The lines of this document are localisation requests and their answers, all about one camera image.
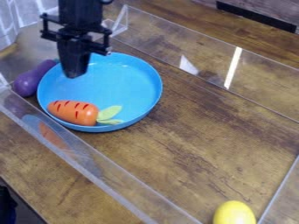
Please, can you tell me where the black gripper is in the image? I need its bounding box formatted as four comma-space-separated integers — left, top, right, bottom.
40, 0, 113, 78

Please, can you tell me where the blue plastic plate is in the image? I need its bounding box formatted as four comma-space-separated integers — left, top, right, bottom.
37, 52, 163, 132

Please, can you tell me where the orange toy carrot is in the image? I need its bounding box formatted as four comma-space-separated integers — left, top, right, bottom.
47, 100, 123, 126

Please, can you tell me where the purple toy eggplant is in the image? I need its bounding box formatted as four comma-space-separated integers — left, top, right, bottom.
13, 59, 57, 97

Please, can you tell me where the white curtain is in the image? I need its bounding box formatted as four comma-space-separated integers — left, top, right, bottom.
0, 0, 59, 51

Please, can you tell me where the yellow toy lemon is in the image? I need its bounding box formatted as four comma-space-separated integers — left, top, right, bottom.
212, 200, 257, 224

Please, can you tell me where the clear acrylic enclosure wall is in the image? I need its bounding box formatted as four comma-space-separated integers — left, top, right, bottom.
0, 0, 299, 224

